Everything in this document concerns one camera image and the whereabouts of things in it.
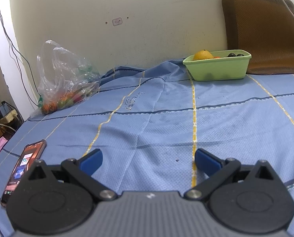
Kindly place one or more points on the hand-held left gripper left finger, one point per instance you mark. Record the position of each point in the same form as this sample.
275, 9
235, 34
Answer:
91, 160

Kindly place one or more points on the light green plastic basin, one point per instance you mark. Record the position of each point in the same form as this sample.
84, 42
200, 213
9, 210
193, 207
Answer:
216, 69

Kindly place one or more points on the blue checked bed sheet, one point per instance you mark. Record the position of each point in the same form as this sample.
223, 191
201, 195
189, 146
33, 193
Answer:
211, 118

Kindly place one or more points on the cluttered power strip with chargers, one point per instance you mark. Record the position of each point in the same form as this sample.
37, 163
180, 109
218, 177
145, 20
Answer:
6, 116

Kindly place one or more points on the yellow lemon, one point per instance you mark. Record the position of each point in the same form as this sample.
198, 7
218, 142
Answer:
203, 55

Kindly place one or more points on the dark purple cherry tomato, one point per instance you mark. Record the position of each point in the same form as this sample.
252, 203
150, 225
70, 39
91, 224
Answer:
232, 54
240, 55

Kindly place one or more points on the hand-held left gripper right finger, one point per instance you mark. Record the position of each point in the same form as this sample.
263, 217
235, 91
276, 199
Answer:
207, 161

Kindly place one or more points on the clear plastic bag with produce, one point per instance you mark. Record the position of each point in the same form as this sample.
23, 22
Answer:
63, 79

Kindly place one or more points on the small white wall sticker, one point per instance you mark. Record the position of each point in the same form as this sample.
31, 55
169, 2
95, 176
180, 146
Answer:
117, 21

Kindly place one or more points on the smartphone in clear case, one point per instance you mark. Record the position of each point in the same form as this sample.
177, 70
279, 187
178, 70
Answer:
26, 158

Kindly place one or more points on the brown seat cushion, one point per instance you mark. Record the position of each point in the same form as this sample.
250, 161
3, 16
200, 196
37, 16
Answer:
260, 34

